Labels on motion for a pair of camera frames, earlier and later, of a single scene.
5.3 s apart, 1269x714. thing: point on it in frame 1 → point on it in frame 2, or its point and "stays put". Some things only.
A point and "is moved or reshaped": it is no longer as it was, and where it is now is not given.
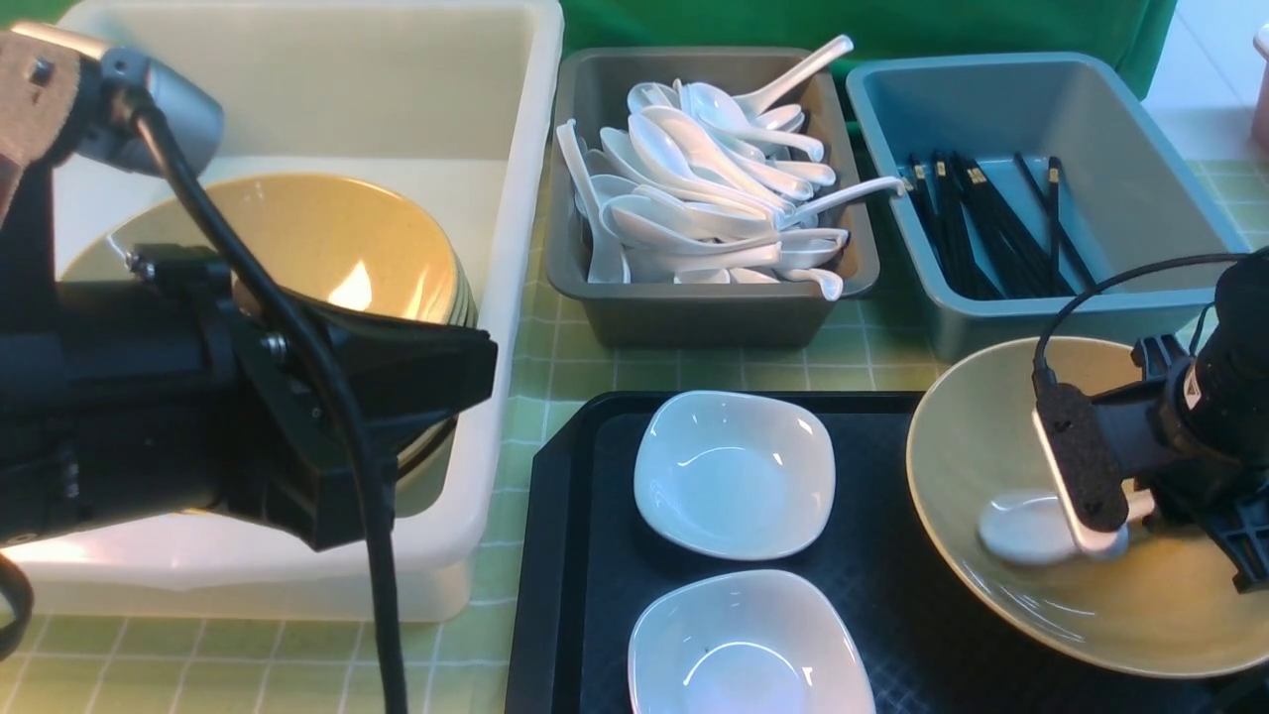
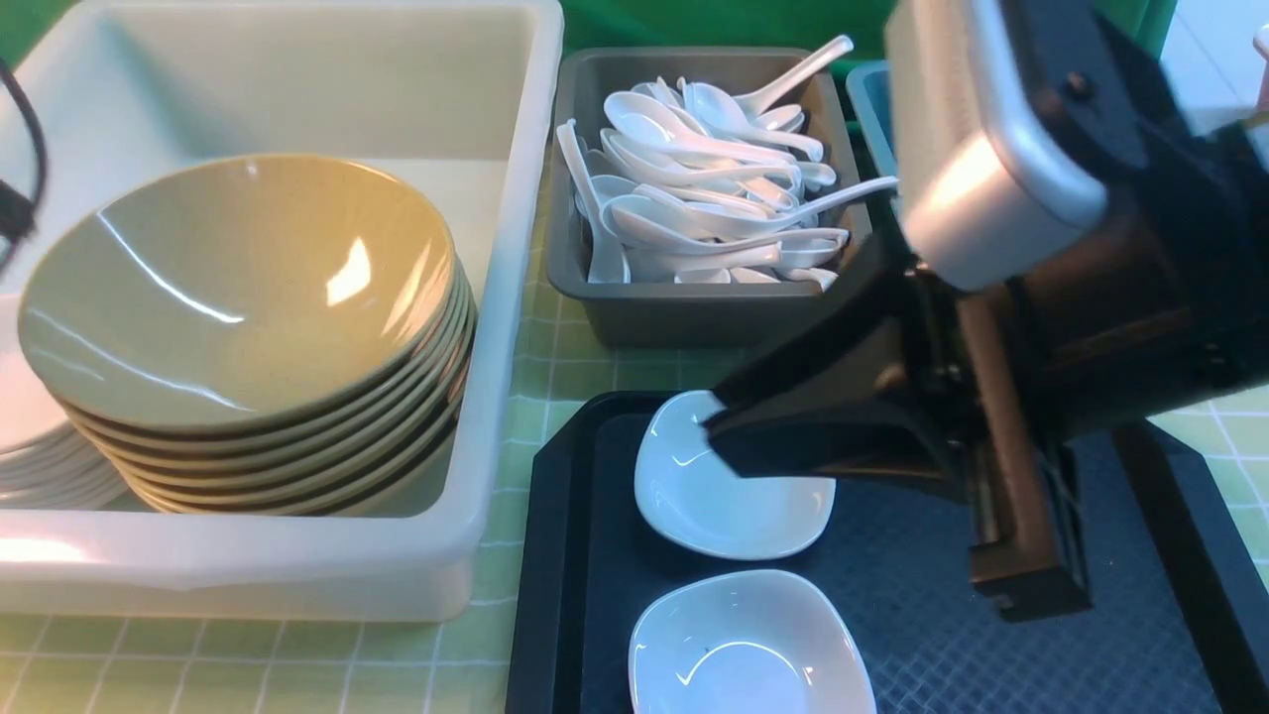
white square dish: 735,475 stays put
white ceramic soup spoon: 1034,527 is moved or reshaped
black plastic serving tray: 934,645 stays put
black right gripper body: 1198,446 → 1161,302
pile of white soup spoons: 704,186 stays put
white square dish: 755,642 stays put
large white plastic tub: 452,100 stays put
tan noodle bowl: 1165,604 → 233,292
